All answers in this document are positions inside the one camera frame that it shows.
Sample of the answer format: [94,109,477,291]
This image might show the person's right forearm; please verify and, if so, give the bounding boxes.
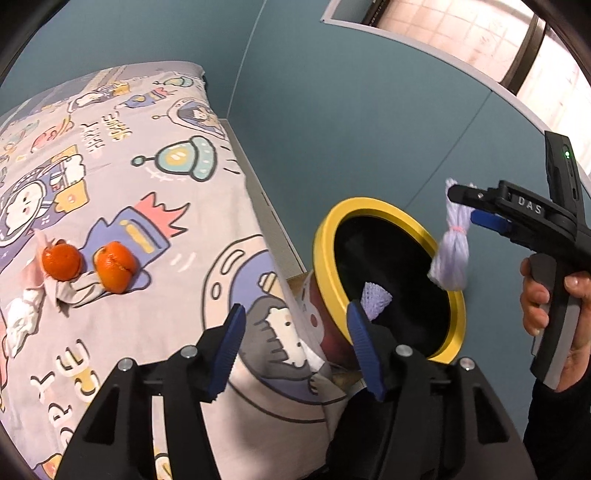
[523,376,587,480]

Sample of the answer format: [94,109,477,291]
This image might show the person's right hand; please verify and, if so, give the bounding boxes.
[520,257,591,394]

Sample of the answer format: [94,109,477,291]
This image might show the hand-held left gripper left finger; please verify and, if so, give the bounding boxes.
[55,304,247,480]

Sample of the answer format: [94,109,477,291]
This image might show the yellow-rimmed waste bin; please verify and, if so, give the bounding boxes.
[288,198,467,372]

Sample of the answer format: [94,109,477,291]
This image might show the window with grey frame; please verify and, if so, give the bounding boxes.
[320,0,591,154]

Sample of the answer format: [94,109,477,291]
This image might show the orange tangerine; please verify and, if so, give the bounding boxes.
[41,244,85,282]
[93,242,140,294]

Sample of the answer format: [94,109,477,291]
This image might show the cartoon printed bed sheet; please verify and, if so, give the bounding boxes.
[0,60,352,480]

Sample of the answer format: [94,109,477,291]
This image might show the purple yarn bundle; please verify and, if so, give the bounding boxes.
[427,178,472,293]

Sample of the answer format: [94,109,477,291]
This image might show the grey bed frame rail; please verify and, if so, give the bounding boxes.
[218,119,308,279]

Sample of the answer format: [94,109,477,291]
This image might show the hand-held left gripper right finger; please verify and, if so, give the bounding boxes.
[347,301,539,480]

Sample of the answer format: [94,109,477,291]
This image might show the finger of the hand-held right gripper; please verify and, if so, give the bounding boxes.
[447,184,502,212]
[470,209,513,234]

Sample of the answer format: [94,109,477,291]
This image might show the pink crumpled tissue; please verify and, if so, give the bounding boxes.
[27,230,108,315]

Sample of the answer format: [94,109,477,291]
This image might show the purple foam fruit net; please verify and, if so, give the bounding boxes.
[360,281,394,322]

